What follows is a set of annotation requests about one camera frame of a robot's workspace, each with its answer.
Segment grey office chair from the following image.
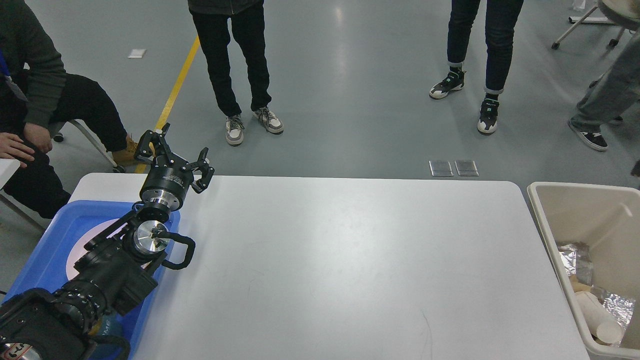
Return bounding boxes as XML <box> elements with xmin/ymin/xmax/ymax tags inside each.
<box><xmin>0</xmin><ymin>119</ymin><xmax>127</xmax><ymax>231</ymax></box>

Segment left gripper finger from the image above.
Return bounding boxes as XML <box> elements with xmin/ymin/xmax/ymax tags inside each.
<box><xmin>134</xmin><ymin>123</ymin><xmax>176</xmax><ymax>171</ymax></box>
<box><xmin>186</xmin><ymin>146</ymin><xmax>215</xmax><ymax>194</ymax></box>

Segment brown shoe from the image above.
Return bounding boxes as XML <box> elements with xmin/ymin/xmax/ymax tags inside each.
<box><xmin>111</xmin><ymin>134</ymin><xmax>150</xmax><ymax>167</ymax></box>

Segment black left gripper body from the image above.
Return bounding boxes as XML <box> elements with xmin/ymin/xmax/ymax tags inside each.
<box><xmin>139</xmin><ymin>167</ymin><xmax>194</xmax><ymax>208</ymax></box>

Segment beige waste bin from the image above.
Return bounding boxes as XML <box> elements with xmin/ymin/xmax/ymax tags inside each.
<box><xmin>526</xmin><ymin>182</ymin><xmax>640</xmax><ymax>360</ymax></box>

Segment person in black clothes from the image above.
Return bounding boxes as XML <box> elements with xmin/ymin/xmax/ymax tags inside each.
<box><xmin>429</xmin><ymin>0</ymin><xmax>525</xmax><ymax>136</ymax></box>

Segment person with grey sneakers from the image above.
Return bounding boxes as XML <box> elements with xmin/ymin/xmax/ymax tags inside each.
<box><xmin>187</xmin><ymin>0</ymin><xmax>285</xmax><ymax>147</ymax></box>

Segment floor outlet plate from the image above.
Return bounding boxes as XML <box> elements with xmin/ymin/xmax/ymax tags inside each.
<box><xmin>429</xmin><ymin>161</ymin><xmax>454</xmax><ymax>177</ymax></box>
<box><xmin>454</xmin><ymin>160</ymin><xmax>480</xmax><ymax>177</ymax></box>

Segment person in blue jeans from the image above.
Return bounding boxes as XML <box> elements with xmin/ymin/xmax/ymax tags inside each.
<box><xmin>567</xmin><ymin>30</ymin><xmax>640</xmax><ymax>152</ymax></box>

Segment white cup sideways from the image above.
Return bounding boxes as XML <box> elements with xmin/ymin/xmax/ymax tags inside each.
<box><xmin>574</xmin><ymin>291</ymin><xmax>624</xmax><ymax>345</ymax></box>

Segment pink plate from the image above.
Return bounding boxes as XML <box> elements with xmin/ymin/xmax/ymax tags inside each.
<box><xmin>65</xmin><ymin>218</ymin><xmax>117</xmax><ymax>280</ymax></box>

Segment grey-blue mug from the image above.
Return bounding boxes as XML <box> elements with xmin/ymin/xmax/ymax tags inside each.
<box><xmin>94</xmin><ymin>310</ymin><xmax>123</xmax><ymax>337</ymax></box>

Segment brown paper bag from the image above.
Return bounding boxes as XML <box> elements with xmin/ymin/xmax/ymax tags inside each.
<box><xmin>569</xmin><ymin>275</ymin><xmax>593</xmax><ymax>293</ymax></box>

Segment blue plastic tray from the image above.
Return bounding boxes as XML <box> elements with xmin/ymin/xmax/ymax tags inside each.
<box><xmin>5</xmin><ymin>200</ymin><xmax>156</xmax><ymax>355</ymax></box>

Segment white side table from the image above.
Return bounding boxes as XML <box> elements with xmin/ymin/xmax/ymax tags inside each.
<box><xmin>0</xmin><ymin>158</ymin><xmax>21</xmax><ymax>189</ymax></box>

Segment foil scrap in bin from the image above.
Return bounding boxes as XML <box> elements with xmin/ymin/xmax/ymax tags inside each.
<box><xmin>557</xmin><ymin>242</ymin><xmax>594</xmax><ymax>286</ymax></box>

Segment white rolling stand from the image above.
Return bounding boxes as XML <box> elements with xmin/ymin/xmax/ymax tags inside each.
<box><xmin>551</xmin><ymin>0</ymin><xmax>626</xmax><ymax>50</ymax></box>

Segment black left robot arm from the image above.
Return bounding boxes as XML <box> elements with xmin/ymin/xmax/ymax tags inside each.
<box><xmin>0</xmin><ymin>123</ymin><xmax>215</xmax><ymax>360</ymax></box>

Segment dark seated person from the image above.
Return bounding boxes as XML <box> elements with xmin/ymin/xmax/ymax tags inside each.
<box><xmin>0</xmin><ymin>0</ymin><xmax>128</xmax><ymax>219</ymax></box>

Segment foil with paper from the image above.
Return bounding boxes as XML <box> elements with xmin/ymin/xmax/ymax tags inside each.
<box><xmin>590</xmin><ymin>285</ymin><xmax>636</xmax><ymax>347</ymax></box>

